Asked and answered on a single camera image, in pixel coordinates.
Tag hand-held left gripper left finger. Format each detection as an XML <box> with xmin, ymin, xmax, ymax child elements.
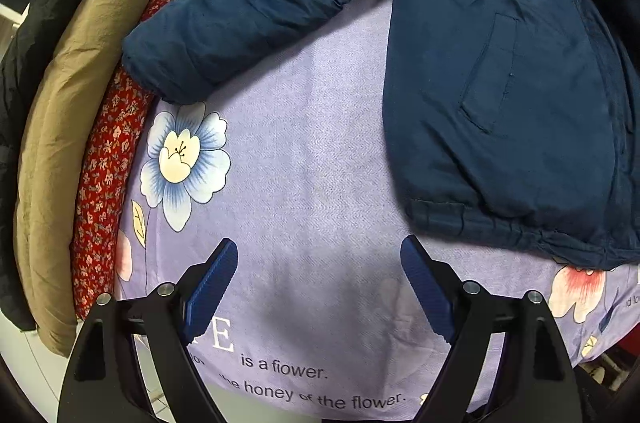
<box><xmin>56</xmin><ymin>238</ymin><xmax>239</xmax><ymax>423</ymax></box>

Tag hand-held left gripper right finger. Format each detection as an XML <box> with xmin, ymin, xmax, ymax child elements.
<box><xmin>400</xmin><ymin>234</ymin><xmax>583</xmax><ymax>423</ymax></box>

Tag navy blue padded jacket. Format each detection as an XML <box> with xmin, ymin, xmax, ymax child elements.
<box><xmin>122</xmin><ymin>0</ymin><xmax>640</xmax><ymax>271</ymax></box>

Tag red floral folded garment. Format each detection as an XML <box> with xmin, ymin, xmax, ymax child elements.
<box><xmin>70</xmin><ymin>0</ymin><xmax>173</xmax><ymax>321</ymax></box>

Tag purple floral bed sheet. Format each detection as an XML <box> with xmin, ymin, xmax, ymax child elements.
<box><xmin>115</xmin><ymin>0</ymin><xmax>640</xmax><ymax>421</ymax></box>

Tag tan folded garment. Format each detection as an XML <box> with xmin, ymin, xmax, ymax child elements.
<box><xmin>14</xmin><ymin>0</ymin><xmax>168</xmax><ymax>358</ymax></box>

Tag black folded garment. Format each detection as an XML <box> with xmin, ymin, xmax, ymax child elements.
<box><xmin>0</xmin><ymin>0</ymin><xmax>117</xmax><ymax>333</ymax></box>

